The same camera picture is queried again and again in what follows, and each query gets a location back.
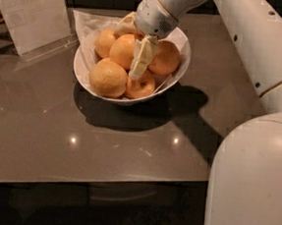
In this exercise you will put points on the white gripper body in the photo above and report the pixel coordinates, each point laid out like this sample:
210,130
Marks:
153,19

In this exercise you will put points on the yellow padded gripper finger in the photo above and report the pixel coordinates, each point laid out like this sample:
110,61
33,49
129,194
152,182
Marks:
122,29
144,51

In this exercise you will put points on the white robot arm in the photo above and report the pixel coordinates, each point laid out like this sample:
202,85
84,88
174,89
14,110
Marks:
245,181

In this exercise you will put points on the orange at bowl back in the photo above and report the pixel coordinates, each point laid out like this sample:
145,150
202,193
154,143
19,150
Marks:
130,18

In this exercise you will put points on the white ceramic bowl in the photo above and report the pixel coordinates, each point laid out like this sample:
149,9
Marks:
162,82

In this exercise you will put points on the white paper bowl liner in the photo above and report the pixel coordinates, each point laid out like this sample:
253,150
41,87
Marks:
88,27

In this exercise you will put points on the small orange front centre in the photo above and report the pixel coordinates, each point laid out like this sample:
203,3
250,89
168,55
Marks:
142,87

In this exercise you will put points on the large orange front left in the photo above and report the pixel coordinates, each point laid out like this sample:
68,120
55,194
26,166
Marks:
107,78

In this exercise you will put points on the clear acrylic sign holder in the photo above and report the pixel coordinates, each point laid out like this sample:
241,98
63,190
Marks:
37,27

